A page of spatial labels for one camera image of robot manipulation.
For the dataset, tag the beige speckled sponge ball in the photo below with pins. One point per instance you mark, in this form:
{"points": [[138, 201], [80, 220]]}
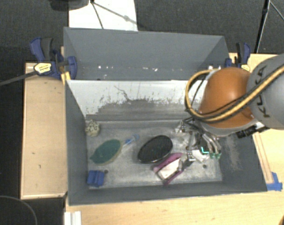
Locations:
{"points": [[92, 128]]}

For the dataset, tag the black round disc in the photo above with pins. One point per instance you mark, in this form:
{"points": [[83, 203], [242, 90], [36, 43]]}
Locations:
{"points": [[155, 149]]}

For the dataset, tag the purple and white stapler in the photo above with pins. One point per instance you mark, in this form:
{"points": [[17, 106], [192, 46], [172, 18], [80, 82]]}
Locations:
{"points": [[169, 169]]}

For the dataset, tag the dark green oval sponge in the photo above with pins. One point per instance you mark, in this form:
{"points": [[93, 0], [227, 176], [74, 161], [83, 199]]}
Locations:
{"points": [[106, 152]]}

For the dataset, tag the black cylinder on white bracket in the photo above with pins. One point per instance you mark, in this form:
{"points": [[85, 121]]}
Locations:
{"points": [[246, 132]]}

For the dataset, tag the grey metal bin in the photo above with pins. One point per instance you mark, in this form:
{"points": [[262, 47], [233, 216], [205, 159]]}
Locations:
{"points": [[142, 55]]}

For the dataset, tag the blue ribbed plastic piece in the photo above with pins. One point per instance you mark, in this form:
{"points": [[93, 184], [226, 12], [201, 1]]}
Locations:
{"points": [[95, 178]]}

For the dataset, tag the clear tube with blue ends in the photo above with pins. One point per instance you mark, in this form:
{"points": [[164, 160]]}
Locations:
{"points": [[131, 140]]}

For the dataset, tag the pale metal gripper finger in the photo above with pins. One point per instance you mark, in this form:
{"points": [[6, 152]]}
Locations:
{"points": [[189, 162], [190, 152]]}

